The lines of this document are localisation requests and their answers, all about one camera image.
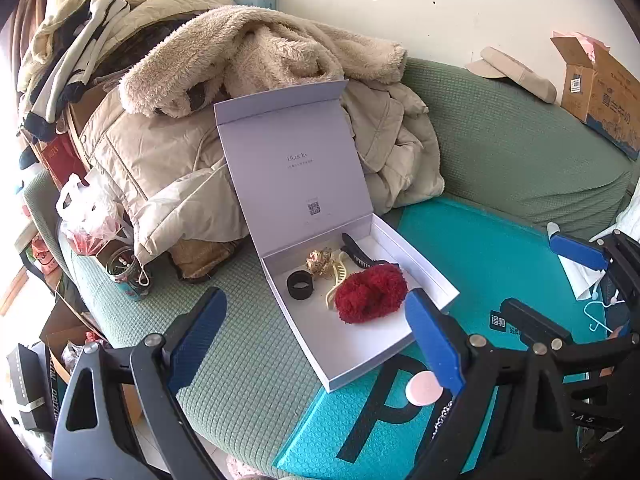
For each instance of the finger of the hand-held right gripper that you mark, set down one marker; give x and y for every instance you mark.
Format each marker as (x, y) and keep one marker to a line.
(575, 252)
(535, 320)

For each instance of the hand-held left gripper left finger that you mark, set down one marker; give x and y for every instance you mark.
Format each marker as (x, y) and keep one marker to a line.
(195, 345)

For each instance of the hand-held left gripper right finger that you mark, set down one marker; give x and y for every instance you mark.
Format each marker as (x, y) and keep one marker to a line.
(435, 345)

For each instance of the red fluffy scrunchie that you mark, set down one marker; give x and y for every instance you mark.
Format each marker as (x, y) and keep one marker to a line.
(370, 295)

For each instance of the yellow hair claw clip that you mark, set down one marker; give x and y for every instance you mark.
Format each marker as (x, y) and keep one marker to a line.
(336, 285)

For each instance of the black alligator hair clip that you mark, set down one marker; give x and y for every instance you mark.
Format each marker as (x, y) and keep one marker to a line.
(357, 252)

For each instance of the gold beaded hair comb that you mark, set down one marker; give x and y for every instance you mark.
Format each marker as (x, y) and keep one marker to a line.
(319, 261)

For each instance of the white hinged-lid gift box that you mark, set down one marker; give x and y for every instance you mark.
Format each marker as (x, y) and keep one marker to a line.
(280, 175)

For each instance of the white tissue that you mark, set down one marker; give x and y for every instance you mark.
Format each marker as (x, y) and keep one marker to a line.
(580, 277)

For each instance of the round pink disc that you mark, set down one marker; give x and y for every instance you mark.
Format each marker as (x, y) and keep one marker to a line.
(422, 389)

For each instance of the white clothes hanger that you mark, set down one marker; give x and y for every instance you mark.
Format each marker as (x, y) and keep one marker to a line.
(597, 310)

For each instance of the teal printed mat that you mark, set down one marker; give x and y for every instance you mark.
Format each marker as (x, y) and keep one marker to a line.
(480, 260)

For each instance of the brown cloth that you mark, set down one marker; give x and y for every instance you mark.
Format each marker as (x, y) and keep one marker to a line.
(205, 260)

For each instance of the glass jar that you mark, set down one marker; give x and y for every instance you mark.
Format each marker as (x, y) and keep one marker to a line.
(125, 272)

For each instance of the open cardboard box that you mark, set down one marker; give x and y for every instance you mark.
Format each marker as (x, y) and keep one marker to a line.
(65, 340)

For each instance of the green sofa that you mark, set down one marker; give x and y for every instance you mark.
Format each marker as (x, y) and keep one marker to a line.
(500, 140)

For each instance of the cardboard box with blue print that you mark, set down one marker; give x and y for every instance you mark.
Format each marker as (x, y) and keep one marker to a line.
(600, 90)

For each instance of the clear plastic bag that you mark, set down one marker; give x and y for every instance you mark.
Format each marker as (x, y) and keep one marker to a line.
(90, 215)

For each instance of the beige padded coat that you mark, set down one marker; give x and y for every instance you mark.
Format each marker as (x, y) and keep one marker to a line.
(160, 180)

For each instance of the black box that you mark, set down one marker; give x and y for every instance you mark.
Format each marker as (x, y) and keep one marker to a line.
(30, 390)

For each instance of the beige cap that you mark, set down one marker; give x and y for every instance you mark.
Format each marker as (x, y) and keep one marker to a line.
(515, 72)

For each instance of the red box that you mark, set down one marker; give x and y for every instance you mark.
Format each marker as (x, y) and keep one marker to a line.
(60, 160)

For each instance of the beige fleece jacket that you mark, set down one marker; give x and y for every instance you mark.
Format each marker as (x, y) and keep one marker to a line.
(260, 55)

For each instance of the white and navy garment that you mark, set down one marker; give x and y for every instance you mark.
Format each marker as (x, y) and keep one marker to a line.
(75, 60)

